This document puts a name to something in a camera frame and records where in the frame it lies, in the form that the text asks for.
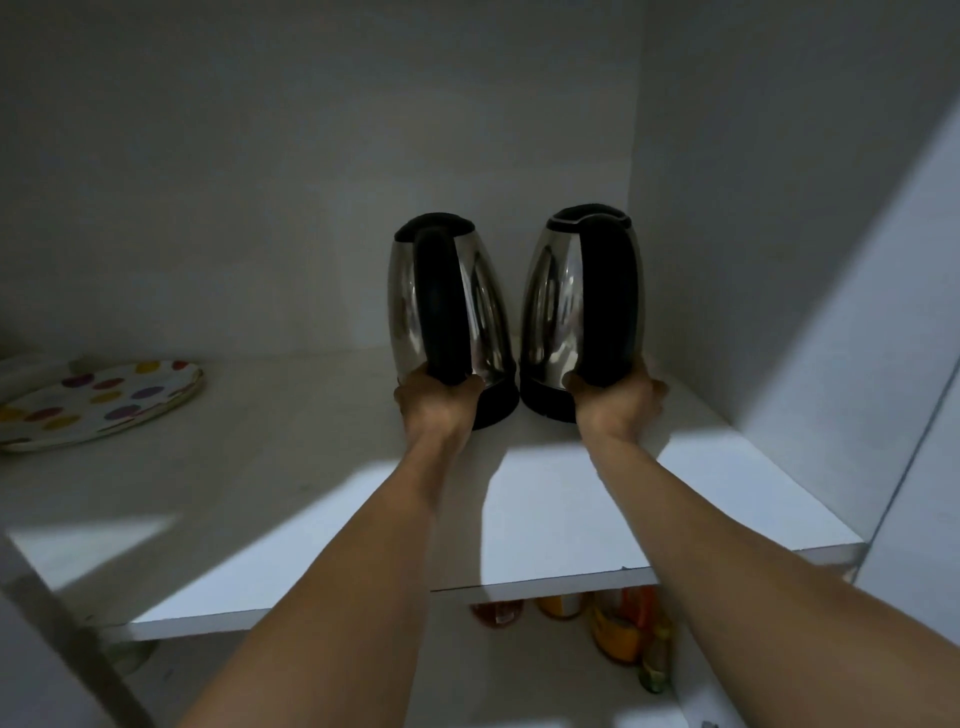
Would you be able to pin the white cupboard door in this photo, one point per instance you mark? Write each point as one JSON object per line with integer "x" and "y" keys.
{"x": 911, "y": 525}
{"x": 52, "y": 645}

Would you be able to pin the person's left hand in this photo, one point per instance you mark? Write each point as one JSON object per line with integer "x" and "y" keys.
{"x": 436, "y": 409}

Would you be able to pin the person's right forearm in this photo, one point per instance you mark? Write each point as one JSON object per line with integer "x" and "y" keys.
{"x": 735, "y": 592}

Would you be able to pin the small green-capped bottle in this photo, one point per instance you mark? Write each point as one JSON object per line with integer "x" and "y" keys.
{"x": 656, "y": 660}

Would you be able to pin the steel kettle with silver-rimmed lid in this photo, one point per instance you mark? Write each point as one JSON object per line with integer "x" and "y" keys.
{"x": 547, "y": 300}

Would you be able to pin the white cupboard shelf board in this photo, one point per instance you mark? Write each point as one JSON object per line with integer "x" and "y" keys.
{"x": 225, "y": 525}

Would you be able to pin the steel kettle with black lid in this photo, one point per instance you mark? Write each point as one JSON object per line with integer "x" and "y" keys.
{"x": 480, "y": 315}

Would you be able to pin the jar with red contents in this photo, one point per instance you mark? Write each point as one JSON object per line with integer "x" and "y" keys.
{"x": 498, "y": 613}

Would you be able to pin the person's right thumb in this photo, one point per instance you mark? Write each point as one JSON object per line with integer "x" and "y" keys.
{"x": 577, "y": 382}

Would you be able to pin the person's right hand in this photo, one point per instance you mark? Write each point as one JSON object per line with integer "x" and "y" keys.
{"x": 619, "y": 409}

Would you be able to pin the person's left forearm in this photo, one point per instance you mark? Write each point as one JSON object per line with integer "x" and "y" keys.
{"x": 337, "y": 592}

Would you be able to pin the polka dot plate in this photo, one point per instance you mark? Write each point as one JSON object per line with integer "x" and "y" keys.
{"x": 97, "y": 405}

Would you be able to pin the person's left thumb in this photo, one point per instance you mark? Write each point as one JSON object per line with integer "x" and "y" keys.
{"x": 474, "y": 384}

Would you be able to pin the jar with orange contents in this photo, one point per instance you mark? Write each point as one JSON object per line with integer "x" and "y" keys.
{"x": 559, "y": 606}

